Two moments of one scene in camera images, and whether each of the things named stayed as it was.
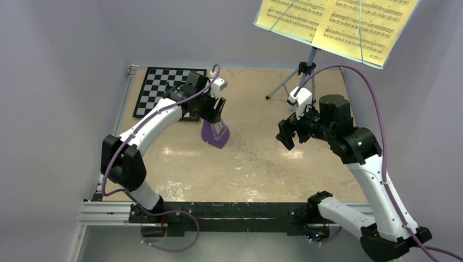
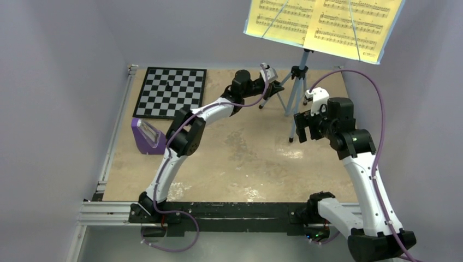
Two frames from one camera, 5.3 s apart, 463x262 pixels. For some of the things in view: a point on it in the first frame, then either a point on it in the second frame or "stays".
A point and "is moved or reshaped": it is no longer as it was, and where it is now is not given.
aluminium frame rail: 106,213 stays
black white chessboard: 155,81 stays
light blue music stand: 307,68 → 290,83
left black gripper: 213,115 → 272,88
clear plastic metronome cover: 219,129 is moved or reshaped
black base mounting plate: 231,218 stays
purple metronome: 215,134 → 143,144
